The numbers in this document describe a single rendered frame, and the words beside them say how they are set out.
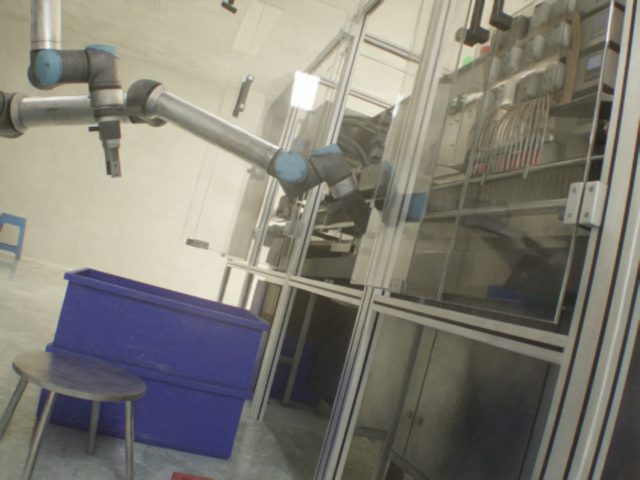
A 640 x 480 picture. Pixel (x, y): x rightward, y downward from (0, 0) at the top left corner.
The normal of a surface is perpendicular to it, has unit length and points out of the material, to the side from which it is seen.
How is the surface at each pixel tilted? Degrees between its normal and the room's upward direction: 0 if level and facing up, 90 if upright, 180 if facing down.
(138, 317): 90
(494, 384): 90
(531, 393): 90
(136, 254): 90
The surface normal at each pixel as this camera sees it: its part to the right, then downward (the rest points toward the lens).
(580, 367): -0.92, -0.27
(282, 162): 0.01, -0.06
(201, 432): 0.28, -0.01
